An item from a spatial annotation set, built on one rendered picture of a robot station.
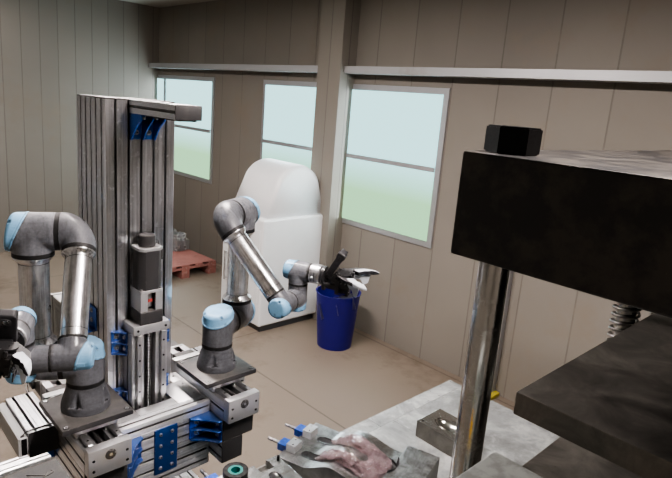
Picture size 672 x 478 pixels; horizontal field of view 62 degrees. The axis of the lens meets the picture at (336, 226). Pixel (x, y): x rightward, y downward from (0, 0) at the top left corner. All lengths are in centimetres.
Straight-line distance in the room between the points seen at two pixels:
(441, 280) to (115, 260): 307
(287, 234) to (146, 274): 305
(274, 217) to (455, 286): 165
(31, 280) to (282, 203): 331
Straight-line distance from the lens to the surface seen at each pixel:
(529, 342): 436
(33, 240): 185
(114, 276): 211
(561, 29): 416
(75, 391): 202
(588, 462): 156
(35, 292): 191
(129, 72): 808
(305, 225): 512
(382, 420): 248
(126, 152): 204
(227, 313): 218
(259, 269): 204
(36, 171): 776
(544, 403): 120
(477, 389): 120
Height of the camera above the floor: 207
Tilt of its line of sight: 12 degrees down
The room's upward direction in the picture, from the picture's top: 5 degrees clockwise
